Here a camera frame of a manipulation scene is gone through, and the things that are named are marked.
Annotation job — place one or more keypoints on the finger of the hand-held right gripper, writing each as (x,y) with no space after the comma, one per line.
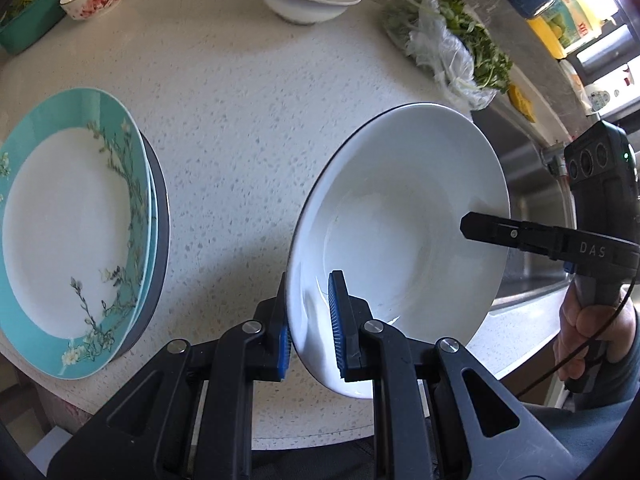
(500,232)

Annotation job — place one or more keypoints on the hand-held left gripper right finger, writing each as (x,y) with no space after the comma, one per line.
(340,330)

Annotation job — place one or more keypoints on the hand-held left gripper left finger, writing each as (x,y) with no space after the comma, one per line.
(284,355)

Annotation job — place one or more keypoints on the large white bowl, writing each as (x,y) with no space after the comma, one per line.
(400,185)

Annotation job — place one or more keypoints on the grey plate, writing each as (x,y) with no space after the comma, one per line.
(164,240)

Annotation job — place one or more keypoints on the teal floral plate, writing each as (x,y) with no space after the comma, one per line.
(152,240)
(75,210)

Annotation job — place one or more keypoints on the person's right hand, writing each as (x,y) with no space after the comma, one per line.
(575,330)

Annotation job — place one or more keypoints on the chrome faucet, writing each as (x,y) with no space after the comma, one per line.
(552,160)

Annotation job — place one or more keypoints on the stainless steel sink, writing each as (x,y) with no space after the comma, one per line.
(525,160)

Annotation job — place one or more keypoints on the small white bottle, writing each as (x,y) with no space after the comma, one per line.
(600,97)

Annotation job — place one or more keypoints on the yellow sponge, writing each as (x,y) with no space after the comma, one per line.
(520,102)

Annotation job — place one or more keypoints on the yellow liquid bottle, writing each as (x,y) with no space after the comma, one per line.
(560,25)

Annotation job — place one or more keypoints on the leafy greens bunch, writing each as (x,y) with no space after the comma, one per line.
(485,55)

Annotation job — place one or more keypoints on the clear plastic bag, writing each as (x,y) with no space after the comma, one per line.
(440,55)

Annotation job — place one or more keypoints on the green plastic basin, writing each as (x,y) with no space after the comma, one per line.
(25,35)

